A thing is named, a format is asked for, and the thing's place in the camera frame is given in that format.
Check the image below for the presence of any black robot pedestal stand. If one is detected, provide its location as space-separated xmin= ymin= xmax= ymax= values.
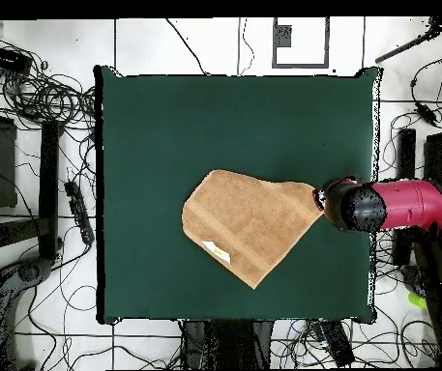
xmin=180 ymin=319 xmax=276 ymax=370

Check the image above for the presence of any grey square floor frame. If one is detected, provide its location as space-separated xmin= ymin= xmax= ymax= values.
xmin=271 ymin=16 xmax=331 ymax=70

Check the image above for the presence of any small grey square plate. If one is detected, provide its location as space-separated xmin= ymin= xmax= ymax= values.
xmin=274 ymin=24 xmax=294 ymax=48

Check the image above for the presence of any grey curved stand base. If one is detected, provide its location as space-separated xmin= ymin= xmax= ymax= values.
xmin=399 ymin=264 xmax=432 ymax=299
xmin=0 ymin=256 xmax=55 ymax=370

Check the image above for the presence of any black upright bar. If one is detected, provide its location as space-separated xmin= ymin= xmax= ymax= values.
xmin=392 ymin=128 xmax=417 ymax=266

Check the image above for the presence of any black inline power brick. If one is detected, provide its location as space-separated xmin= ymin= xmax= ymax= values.
xmin=415 ymin=101 xmax=438 ymax=127

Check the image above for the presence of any dark green table cloth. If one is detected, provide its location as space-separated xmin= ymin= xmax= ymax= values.
xmin=95 ymin=65 xmax=382 ymax=325

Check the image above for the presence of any long black cable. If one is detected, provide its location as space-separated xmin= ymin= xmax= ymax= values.
xmin=164 ymin=17 xmax=209 ymax=76

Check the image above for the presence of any tan terry towel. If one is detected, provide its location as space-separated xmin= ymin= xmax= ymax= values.
xmin=181 ymin=168 xmax=325 ymax=290

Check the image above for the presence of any black flat device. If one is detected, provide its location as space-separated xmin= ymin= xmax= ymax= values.
xmin=318 ymin=320 xmax=356 ymax=368

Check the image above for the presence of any tangle of black cables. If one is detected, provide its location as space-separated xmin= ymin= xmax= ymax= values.
xmin=0 ymin=28 xmax=98 ymax=134

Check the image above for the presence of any black metal frame stand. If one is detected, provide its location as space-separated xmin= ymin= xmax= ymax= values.
xmin=0 ymin=87 xmax=65 ymax=264

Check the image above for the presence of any long black power strip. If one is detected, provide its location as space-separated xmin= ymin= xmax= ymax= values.
xmin=63 ymin=180 xmax=96 ymax=245

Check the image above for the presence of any bright green object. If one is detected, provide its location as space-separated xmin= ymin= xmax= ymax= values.
xmin=407 ymin=292 xmax=428 ymax=310

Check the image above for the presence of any black rectangular box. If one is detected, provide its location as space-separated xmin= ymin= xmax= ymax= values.
xmin=0 ymin=42 xmax=34 ymax=76

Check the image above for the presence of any black tripod leg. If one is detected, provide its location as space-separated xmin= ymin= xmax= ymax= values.
xmin=374 ymin=15 xmax=442 ymax=65

